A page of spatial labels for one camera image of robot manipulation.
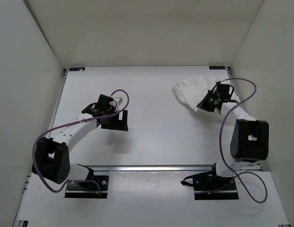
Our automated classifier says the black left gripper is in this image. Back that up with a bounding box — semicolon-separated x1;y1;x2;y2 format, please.
102;107;128;131

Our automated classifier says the white pleated skirt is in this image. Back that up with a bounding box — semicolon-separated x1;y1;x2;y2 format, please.
170;75;241;113

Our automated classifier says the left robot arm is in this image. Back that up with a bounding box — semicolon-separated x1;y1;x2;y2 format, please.
32;95;128;188

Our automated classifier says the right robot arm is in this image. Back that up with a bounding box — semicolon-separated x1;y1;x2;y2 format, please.
197;81;269;189

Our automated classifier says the right blue corner label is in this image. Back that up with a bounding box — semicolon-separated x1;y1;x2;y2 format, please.
209;66;225;70

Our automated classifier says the blue corner label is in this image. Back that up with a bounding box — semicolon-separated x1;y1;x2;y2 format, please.
209;66;225;70
69;67;85;71

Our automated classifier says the left blue corner label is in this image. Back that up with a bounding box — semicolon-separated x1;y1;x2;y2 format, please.
69;67;85;71

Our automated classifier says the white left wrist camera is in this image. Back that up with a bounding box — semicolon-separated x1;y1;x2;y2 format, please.
111;94;123;106

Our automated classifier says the aluminium table rail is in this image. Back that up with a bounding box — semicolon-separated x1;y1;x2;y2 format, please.
89;165;212;172

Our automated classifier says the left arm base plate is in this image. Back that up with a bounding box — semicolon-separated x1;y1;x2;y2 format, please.
64;171;109;199

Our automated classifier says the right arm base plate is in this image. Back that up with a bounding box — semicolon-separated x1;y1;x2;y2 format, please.
180;164;239;201

